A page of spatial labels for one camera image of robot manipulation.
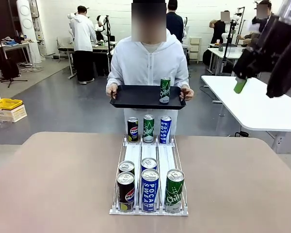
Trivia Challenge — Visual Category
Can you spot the person in white hoodie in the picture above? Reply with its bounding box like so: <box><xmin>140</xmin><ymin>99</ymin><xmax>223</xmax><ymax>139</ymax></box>
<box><xmin>106</xmin><ymin>0</ymin><xmax>194</xmax><ymax>136</ymax></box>

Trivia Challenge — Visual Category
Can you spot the black serving tray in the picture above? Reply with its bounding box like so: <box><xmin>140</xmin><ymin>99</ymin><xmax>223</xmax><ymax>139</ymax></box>
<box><xmin>109</xmin><ymin>84</ymin><xmax>187</xmax><ymax>109</ymax></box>

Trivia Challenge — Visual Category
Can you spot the grey background desk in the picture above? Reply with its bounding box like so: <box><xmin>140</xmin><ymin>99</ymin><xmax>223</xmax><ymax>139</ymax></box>
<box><xmin>58</xmin><ymin>41</ymin><xmax>118</xmax><ymax>80</ymax></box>

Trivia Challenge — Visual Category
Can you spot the person's left forearm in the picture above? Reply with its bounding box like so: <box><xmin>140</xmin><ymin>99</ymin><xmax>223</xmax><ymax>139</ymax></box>
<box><xmin>178</xmin><ymin>65</ymin><xmax>190</xmax><ymax>89</ymax></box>

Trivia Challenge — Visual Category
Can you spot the blue Pocari Sweat can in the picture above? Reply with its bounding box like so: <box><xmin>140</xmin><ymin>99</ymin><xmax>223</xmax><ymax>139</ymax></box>
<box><xmin>141</xmin><ymin>157</ymin><xmax>158</xmax><ymax>171</ymax></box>
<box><xmin>141</xmin><ymin>168</ymin><xmax>160</xmax><ymax>213</ymax></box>
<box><xmin>159</xmin><ymin>116</ymin><xmax>172</xmax><ymax>144</ymax></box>

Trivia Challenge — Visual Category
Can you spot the white crate with yellow lid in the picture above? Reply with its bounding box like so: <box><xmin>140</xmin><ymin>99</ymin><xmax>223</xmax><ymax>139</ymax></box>
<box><xmin>0</xmin><ymin>98</ymin><xmax>28</xmax><ymax>123</ymax></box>

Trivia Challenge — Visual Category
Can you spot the green Chilsung cider can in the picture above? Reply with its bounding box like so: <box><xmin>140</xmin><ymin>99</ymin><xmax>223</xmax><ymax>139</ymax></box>
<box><xmin>143</xmin><ymin>114</ymin><xmax>155</xmax><ymax>143</ymax></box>
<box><xmin>159</xmin><ymin>77</ymin><xmax>172</xmax><ymax>104</ymax></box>
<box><xmin>164</xmin><ymin>168</ymin><xmax>185</xmax><ymax>213</ymax></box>

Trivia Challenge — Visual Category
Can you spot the person in grey jacket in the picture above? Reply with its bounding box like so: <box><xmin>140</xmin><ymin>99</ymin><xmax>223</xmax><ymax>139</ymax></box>
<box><xmin>242</xmin><ymin>1</ymin><xmax>274</xmax><ymax>47</ymax></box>

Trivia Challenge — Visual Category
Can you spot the person's right hand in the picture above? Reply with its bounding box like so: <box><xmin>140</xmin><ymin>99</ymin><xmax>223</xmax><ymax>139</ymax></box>
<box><xmin>106</xmin><ymin>83</ymin><xmax>118</xmax><ymax>99</ymax></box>

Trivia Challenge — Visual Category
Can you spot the white drawer cabinet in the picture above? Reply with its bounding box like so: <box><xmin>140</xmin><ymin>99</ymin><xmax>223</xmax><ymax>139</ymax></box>
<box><xmin>189</xmin><ymin>36</ymin><xmax>202</xmax><ymax>64</ymax></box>

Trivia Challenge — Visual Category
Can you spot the person in dark navy top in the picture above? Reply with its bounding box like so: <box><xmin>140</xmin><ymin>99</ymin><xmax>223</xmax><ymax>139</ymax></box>
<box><xmin>166</xmin><ymin>0</ymin><xmax>184</xmax><ymax>43</ymax></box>

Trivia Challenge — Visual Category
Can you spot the person in black shirt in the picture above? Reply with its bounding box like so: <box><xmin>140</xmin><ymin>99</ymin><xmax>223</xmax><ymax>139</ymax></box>
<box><xmin>209</xmin><ymin>11</ymin><xmax>233</xmax><ymax>46</ymax></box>

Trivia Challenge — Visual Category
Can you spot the white can dispenser rack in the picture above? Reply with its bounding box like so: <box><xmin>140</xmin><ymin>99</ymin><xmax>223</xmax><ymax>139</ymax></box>
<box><xmin>109</xmin><ymin>134</ymin><xmax>189</xmax><ymax>216</ymax></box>

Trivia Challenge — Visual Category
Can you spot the black tripod stand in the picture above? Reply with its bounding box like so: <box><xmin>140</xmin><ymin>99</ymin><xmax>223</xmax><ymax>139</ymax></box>
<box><xmin>0</xmin><ymin>24</ymin><xmax>29</xmax><ymax>88</ymax></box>

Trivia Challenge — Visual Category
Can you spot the person's right forearm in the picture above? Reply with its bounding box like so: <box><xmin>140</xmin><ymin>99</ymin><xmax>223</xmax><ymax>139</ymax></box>
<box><xmin>106</xmin><ymin>65</ymin><xmax>123</xmax><ymax>88</ymax></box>

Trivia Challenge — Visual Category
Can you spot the white background desk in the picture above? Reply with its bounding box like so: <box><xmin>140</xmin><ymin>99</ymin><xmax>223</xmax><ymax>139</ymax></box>
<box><xmin>207</xmin><ymin>47</ymin><xmax>245</xmax><ymax>76</ymax></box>

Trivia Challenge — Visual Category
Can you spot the person's left hand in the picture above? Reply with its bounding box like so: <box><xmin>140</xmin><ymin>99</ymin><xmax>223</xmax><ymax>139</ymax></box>
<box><xmin>179</xmin><ymin>87</ymin><xmax>194</xmax><ymax>102</ymax></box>

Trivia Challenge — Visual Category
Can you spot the black Pepsi can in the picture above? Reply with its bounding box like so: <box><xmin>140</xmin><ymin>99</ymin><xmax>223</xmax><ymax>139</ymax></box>
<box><xmin>118</xmin><ymin>160</ymin><xmax>135</xmax><ymax>177</ymax></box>
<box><xmin>127</xmin><ymin>116</ymin><xmax>139</xmax><ymax>143</ymax></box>
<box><xmin>116</xmin><ymin>171</ymin><xmax>136</xmax><ymax>213</ymax></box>

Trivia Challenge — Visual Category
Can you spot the man in white shirt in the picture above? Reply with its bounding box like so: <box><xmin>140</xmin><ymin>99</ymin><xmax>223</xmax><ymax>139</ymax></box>
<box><xmin>69</xmin><ymin>5</ymin><xmax>98</xmax><ymax>85</ymax></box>

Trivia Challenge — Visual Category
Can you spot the large white table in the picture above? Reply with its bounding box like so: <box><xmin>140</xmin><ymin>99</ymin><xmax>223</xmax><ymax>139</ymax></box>
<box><xmin>200</xmin><ymin>74</ymin><xmax>291</xmax><ymax>154</ymax></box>

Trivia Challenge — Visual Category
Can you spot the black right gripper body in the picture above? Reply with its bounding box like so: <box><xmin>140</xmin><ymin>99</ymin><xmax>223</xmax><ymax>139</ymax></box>
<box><xmin>232</xmin><ymin>15</ymin><xmax>291</xmax><ymax>80</ymax></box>

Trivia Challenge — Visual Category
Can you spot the black camera tripod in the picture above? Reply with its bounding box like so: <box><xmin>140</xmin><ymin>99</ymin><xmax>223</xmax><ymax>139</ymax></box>
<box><xmin>222</xmin><ymin>18</ymin><xmax>236</xmax><ymax>76</ymax></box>

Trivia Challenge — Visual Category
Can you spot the cluttered white side table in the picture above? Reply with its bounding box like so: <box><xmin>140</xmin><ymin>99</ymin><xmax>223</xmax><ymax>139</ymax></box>
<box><xmin>0</xmin><ymin>40</ymin><xmax>34</xmax><ymax>77</ymax></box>

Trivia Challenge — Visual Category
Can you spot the black pole stand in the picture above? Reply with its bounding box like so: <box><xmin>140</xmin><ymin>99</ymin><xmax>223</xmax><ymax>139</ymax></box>
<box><xmin>106</xmin><ymin>15</ymin><xmax>115</xmax><ymax>81</ymax></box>

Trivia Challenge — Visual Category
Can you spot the white tower air conditioner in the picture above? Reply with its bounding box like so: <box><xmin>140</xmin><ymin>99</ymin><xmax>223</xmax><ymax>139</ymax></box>
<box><xmin>16</xmin><ymin>0</ymin><xmax>42</xmax><ymax>64</ymax></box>

